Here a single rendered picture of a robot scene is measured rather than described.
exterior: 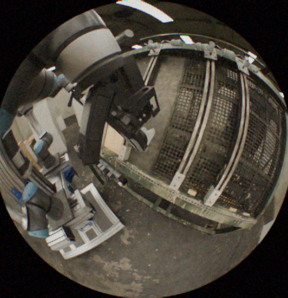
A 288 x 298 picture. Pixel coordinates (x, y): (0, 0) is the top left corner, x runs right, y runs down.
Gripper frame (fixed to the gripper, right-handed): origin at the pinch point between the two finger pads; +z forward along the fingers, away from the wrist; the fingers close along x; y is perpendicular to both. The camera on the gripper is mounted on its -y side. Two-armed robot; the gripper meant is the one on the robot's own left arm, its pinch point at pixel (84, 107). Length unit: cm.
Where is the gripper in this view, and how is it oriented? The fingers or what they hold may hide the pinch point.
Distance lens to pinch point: 82.2
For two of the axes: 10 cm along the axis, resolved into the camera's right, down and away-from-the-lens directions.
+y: 6.2, -7.7, 1.7
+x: -7.1, -4.6, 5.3
